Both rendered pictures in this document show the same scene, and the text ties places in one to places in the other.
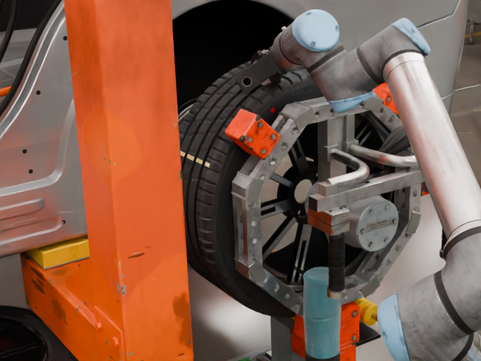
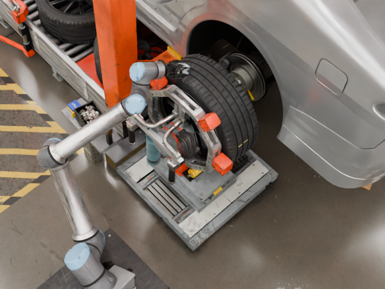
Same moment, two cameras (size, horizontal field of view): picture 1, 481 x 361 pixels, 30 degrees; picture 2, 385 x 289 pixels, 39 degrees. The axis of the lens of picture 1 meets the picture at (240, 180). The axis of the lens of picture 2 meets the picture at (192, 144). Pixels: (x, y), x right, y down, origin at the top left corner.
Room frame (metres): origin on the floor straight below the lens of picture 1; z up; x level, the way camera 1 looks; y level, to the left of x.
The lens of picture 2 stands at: (1.63, -1.93, 3.43)
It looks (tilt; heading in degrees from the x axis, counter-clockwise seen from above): 57 degrees down; 73
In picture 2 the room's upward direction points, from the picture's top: 6 degrees clockwise
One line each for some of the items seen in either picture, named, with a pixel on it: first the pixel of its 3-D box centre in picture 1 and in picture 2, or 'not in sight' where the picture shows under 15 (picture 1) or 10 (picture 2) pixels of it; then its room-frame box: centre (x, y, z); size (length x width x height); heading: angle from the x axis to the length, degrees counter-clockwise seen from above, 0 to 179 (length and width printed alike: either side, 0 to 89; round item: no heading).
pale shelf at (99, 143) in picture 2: not in sight; (90, 125); (1.56, 0.18, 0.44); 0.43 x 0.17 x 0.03; 122
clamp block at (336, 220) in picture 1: (328, 216); (135, 121); (1.81, -0.19, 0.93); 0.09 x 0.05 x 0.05; 32
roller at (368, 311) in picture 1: (344, 298); (205, 163); (2.22, -0.27, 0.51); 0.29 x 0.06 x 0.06; 32
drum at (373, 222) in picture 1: (350, 213); (173, 135); (2.01, -0.26, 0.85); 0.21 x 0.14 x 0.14; 32
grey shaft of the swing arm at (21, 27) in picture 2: not in sight; (23, 31); (1.14, 1.21, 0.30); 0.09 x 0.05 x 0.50; 122
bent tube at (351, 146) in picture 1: (397, 138); (179, 133); (2.02, -0.37, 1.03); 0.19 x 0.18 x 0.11; 32
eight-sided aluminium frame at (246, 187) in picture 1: (331, 204); (182, 128); (2.07, -0.22, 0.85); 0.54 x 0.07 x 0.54; 122
